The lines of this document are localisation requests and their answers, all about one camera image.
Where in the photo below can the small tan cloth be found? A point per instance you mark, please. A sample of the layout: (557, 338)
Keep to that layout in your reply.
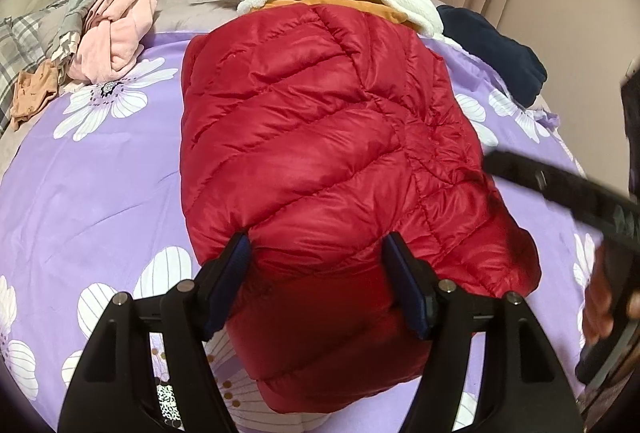
(35, 90)

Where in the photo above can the person's right hand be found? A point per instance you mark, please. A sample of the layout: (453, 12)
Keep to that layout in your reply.
(599, 308)

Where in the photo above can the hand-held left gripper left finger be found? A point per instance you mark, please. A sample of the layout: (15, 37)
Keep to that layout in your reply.
(235, 278)

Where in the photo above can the grey and black garment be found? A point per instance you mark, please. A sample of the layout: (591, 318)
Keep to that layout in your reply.
(80, 8)

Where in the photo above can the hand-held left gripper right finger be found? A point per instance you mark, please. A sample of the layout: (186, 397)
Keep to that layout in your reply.
(405, 283)

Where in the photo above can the pink garment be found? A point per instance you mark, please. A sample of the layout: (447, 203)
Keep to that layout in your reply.
(115, 38)

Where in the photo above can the large red down jacket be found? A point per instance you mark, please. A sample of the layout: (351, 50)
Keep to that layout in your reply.
(325, 113)

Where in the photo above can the orange garment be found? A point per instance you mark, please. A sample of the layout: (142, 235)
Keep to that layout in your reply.
(350, 4)

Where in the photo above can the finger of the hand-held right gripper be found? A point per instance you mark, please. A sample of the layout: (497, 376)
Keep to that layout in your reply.
(550, 188)

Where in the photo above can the plaid cloth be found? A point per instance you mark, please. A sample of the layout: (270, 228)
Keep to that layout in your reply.
(25, 38)

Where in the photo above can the purple floral bed sheet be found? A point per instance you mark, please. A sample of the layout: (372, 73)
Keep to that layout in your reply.
(100, 188)

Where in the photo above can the navy garment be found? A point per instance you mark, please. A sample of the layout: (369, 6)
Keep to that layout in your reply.
(500, 48)

